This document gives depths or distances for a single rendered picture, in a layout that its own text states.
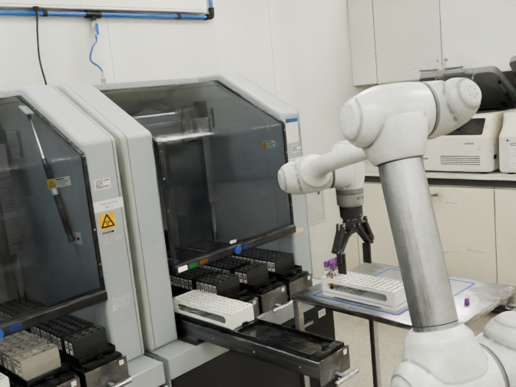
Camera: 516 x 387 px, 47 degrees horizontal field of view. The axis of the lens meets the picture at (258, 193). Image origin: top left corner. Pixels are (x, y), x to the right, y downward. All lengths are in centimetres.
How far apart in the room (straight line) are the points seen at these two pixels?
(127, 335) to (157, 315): 12
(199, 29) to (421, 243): 247
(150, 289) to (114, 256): 18
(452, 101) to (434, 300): 44
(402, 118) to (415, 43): 302
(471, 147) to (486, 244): 61
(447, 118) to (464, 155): 249
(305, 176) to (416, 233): 57
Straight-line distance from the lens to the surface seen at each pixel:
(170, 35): 342
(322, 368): 167
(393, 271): 230
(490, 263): 399
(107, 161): 183
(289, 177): 182
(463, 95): 141
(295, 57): 412
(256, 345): 180
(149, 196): 192
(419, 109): 136
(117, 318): 191
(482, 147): 384
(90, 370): 181
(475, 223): 395
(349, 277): 206
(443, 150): 396
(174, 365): 197
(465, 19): 418
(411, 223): 133
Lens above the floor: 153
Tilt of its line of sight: 10 degrees down
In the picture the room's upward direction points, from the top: 6 degrees counter-clockwise
